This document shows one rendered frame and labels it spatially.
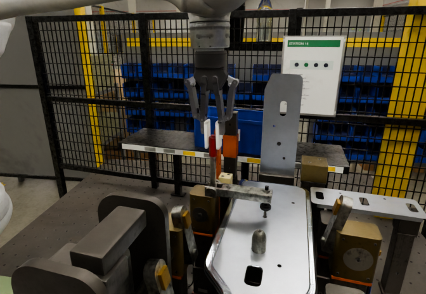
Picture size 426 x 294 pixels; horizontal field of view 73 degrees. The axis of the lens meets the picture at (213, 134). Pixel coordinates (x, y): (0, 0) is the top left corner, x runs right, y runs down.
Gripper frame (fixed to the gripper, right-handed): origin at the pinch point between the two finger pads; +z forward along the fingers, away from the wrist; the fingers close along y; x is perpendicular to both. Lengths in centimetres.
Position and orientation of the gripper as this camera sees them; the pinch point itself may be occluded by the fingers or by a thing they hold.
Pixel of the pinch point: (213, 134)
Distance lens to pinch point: 71.5
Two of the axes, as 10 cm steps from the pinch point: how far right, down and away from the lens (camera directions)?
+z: 0.3, 9.5, 3.1
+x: 2.8, -3.0, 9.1
